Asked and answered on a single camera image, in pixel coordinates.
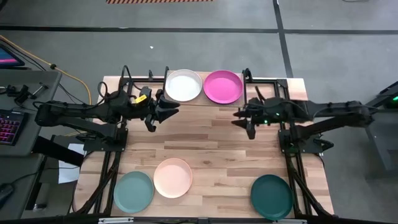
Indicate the black backlit keyboard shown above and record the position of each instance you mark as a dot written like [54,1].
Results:
[11,127]

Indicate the black table clamp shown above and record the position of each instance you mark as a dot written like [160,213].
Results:
[150,74]
[248,74]

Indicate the black flat bar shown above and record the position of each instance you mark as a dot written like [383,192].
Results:
[59,152]

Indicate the dark green plate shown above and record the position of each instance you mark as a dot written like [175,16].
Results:
[271,197]

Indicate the white plate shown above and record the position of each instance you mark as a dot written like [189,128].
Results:
[183,85]

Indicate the black metal table frame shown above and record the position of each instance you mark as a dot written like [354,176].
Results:
[282,83]

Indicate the black clamp tool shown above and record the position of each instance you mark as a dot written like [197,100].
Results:
[21,92]

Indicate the computer monitor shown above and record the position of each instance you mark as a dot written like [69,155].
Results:
[7,59]

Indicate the silver metal bracket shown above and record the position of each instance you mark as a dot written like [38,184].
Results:
[289,221]
[115,220]

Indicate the grey side desk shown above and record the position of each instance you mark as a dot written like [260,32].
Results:
[31,77]

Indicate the white paper sheet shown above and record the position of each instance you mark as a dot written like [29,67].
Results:
[67,174]

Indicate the black computer mouse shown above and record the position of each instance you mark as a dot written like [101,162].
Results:
[4,191]

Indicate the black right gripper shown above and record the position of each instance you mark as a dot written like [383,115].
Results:
[259,112]

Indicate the grey metal stand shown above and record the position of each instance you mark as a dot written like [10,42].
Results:
[382,152]

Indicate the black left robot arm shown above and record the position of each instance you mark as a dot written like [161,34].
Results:
[77,109]

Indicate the peach plate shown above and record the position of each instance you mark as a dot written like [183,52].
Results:
[173,178]

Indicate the wooden shelf with black legs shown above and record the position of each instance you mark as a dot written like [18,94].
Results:
[202,102]

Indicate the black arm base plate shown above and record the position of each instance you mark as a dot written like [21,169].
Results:
[119,144]
[284,137]

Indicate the dark grey low desk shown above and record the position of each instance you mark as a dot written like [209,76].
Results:
[15,165]

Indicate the pink plate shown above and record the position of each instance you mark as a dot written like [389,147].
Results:
[223,87]

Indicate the sage green plate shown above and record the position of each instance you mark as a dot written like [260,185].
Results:
[133,193]

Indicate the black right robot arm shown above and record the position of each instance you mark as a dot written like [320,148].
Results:
[335,110]

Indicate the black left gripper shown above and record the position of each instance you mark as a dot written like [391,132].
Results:
[150,115]

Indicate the yellow label tag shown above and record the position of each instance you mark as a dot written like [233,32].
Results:
[140,99]

